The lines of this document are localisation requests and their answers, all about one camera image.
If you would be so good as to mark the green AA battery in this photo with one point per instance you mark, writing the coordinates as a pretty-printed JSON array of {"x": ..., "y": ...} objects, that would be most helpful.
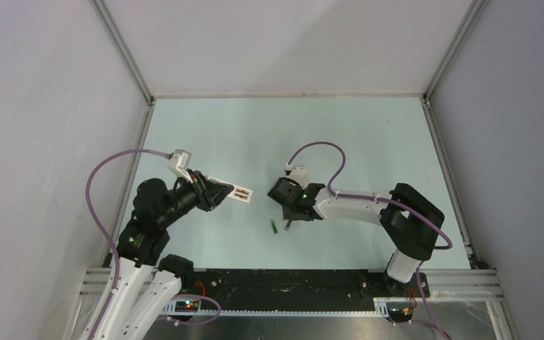
[{"x": 273, "y": 226}]

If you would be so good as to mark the white remote control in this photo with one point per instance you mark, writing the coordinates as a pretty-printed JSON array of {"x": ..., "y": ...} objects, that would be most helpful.
[{"x": 239, "y": 193}]

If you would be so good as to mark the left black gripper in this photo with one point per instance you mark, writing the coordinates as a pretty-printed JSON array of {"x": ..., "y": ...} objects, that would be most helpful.
[{"x": 210, "y": 193}]

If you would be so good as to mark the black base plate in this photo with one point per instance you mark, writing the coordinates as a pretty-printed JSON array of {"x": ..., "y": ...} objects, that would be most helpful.
[{"x": 306, "y": 290}]

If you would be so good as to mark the aluminium frame rail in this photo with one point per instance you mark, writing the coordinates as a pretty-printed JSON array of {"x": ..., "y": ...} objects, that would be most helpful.
[{"x": 446, "y": 285}]

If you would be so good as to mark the electronics board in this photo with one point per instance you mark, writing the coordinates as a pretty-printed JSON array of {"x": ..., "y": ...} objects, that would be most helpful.
[
  {"x": 186, "y": 306},
  {"x": 400, "y": 314}
]

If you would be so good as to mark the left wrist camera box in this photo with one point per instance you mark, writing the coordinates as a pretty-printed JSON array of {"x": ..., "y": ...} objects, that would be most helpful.
[{"x": 178, "y": 164}]

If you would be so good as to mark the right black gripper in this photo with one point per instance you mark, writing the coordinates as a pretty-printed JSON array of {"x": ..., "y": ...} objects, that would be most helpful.
[{"x": 287, "y": 214}]

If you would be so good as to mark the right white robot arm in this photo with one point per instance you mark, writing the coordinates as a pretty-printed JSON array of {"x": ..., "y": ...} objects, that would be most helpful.
[{"x": 411, "y": 221}]

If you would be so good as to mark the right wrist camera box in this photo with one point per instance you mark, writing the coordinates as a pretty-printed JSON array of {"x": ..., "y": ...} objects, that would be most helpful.
[{"x": 298, "y": 173}]

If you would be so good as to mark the left electronics board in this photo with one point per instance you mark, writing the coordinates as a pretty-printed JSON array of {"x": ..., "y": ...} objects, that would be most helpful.
[{"x": 186, "y": 306}]

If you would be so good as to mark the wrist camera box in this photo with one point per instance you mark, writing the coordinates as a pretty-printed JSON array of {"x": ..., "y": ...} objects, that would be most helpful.
[
  {"x": 298, "y": 173},
  {"x": 178, "y": 164}
]

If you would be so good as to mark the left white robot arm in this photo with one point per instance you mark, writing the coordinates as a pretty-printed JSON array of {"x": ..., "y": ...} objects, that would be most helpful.
[{"x": 142, "y": 282}]

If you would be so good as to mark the right electronics board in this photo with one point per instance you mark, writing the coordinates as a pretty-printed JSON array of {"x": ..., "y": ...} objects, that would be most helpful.
[{"x": 400, "y": 314}]

